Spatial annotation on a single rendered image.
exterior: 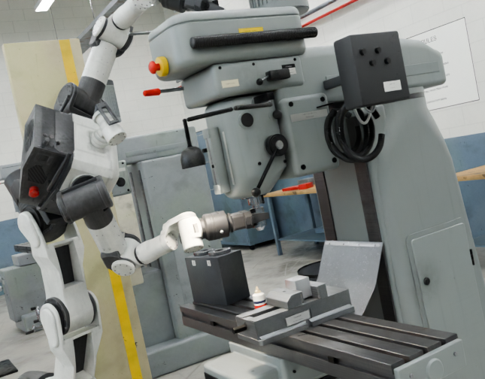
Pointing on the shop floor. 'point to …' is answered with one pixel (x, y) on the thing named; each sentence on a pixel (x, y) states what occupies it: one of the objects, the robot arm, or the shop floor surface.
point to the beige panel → (71, 69)
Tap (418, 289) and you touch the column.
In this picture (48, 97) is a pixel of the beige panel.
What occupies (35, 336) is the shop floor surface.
